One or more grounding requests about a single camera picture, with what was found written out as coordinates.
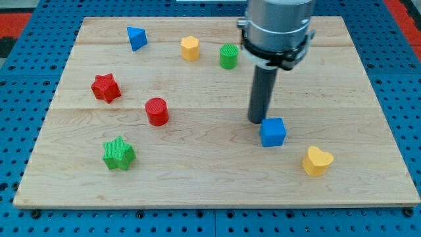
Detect yellow heart block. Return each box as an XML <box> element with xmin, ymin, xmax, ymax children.
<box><xmin>302</xmin><ymin>145</ymin><xmax>334</xmax><ymax>177</ymax></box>

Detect wooden board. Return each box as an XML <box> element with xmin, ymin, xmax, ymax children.
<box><xmin>13</xmin><ymin>16</ymin><xmax>420</xmax><ymax>210</ymax></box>

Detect blue triangular prism block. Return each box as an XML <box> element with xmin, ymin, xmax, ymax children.
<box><xmin>127</xmin><ymin>26</ymin><xmax>148</xmax><ymax>51</ymax></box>

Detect green star block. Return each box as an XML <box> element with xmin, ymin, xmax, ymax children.
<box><xmin>103</xmin><ymin>136</ymin><xmax>136</xmax><ymax>171</ymax></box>

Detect dark grey pointer rod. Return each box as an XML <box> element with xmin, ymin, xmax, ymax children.
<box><xmin>247</xmin><ymin>66</ymin><xmax>278</xmax><ymax>124</ymax></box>

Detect red star block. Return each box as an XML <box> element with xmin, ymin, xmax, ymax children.
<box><xmin>91</xmin><ymin>73</ymin><xmax>122</xmax><ymax>103</ymax></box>

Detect red cylinder block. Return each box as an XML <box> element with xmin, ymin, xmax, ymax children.
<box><xmin>145</xmin><ymin>97</ymin><xmax>169</xmax><ymax>126</ymax></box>

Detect yellow hexagon block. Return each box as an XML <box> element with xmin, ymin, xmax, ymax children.
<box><xmin>181</xmin><ymin>36</ymin><xmax>200</xmax><ymax>61</ymax></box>

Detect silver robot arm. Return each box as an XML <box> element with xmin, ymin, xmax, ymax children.
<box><xmin>237</xmin><ymin>0</ymin><xmax>315</xmax><ymax>70</ymax></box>

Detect blue cube block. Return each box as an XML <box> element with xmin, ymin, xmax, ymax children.
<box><xmin>259</xmin><ymin>118</ymin><xmax>287</xmax><ymax>147</ymax></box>

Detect green cylinder block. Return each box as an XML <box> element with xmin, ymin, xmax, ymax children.
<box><xmin>219</xmin><ymin>44</ymin><xmax>238</xmax><ymax>70</ymax></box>

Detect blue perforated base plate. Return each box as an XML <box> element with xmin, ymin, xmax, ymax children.
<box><xmin>1</xmin><ymin>0</ymin><xmax>420</xmax><ymax>236</ymax></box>

